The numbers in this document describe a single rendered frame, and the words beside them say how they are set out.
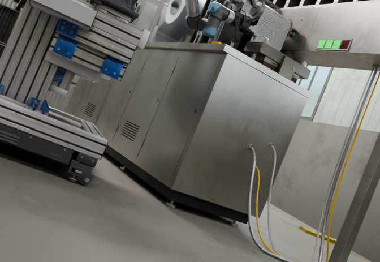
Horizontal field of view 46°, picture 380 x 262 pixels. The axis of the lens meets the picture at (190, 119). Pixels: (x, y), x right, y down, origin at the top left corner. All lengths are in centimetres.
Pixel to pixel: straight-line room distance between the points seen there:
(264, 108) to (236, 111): 19
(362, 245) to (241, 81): 229
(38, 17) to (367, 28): 170
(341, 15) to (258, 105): 74
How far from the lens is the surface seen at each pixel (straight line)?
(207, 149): 235
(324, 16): 288
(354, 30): 266
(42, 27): 230
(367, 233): 424
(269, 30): 282
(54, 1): 200
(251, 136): 249
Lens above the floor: 39
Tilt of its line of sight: 2 degrees up
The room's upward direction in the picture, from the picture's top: 22 degrees clockwise
